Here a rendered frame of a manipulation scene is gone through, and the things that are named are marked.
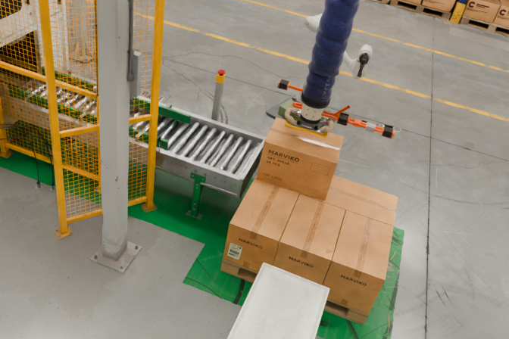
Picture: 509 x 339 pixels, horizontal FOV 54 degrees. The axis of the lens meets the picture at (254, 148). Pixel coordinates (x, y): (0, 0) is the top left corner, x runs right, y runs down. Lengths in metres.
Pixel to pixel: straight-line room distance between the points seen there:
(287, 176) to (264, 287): 1.49
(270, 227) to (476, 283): 2.03
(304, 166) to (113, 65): 1.74
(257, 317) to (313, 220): 1.45
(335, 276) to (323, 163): 0.87
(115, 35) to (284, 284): 1.69
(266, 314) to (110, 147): 1.51
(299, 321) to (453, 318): 2.07
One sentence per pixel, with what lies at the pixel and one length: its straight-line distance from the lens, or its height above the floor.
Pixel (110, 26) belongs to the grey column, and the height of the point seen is 1.99.
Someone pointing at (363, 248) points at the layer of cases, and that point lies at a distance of 3.95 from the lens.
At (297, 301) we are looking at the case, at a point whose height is 1.02.
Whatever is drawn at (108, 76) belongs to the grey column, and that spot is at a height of 1.66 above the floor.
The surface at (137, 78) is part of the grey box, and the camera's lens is 3.27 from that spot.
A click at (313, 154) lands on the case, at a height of 0.94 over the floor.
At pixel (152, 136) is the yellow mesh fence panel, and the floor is 0.81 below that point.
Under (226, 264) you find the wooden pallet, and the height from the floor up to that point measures 0.10.
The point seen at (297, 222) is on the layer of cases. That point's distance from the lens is 3.96.
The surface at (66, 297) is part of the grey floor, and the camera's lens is 4.06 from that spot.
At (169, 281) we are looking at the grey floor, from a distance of 4.11.
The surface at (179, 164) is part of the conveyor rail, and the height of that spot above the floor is 0.54.
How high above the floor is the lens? 3.23
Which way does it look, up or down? 36 degrees down
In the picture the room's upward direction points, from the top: 11 degrees clockwise
